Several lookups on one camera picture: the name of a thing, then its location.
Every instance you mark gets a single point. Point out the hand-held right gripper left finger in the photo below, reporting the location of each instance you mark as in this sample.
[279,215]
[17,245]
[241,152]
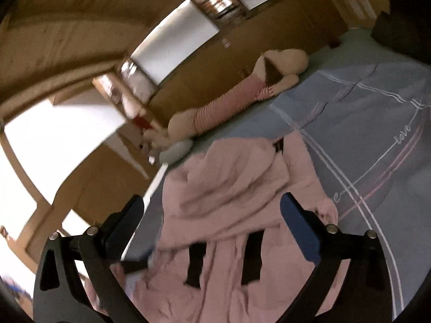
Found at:
[129,218]

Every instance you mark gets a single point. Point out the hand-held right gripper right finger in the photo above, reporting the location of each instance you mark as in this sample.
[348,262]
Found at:
[299,230]

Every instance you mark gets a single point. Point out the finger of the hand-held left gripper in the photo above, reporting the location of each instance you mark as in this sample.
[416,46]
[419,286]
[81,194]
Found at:
[136,265]

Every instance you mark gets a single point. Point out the pink hooded jacket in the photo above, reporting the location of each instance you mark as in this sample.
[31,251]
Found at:
[235,191]

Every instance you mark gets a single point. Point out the dark clothes pile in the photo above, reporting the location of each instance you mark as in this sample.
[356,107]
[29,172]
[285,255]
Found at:
[400,16]

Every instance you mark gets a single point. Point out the small pink plush toy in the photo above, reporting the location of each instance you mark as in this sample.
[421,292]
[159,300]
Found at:
[153,143]

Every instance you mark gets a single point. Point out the grey small pillow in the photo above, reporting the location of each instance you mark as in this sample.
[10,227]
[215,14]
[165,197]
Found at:
[176,149]

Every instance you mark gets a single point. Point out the red cloth item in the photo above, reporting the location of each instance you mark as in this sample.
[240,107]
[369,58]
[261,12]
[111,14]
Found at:
[141,122]

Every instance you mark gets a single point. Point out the white bedding bundle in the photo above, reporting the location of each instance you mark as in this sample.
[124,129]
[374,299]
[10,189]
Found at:
[136,94]

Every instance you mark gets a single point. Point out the long plush dog striped shirt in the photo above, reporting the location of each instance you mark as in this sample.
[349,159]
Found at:
[219,111]

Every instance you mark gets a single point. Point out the blue-grey plaid bed sheet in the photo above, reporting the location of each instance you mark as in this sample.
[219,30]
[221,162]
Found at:
[370,107]

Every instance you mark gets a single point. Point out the stack of snack packets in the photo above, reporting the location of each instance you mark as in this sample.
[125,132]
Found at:
[215,0]

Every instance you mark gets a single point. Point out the white wall socket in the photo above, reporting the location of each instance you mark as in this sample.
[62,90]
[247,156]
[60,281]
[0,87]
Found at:
[225,43]

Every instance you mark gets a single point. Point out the wooden bunk bed frame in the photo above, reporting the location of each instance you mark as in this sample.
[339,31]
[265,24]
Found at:
[286,23]

